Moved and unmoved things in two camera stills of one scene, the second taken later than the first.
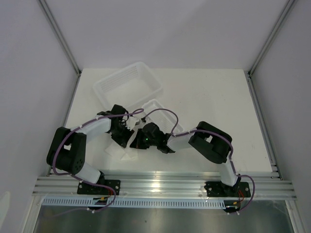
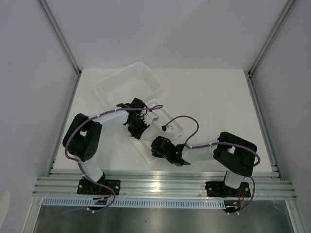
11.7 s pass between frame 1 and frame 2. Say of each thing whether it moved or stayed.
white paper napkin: moved
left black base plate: stayed
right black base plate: stayed
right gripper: moved
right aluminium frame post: stayed
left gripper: moved
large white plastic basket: stayed
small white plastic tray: stayed
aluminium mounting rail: stayed
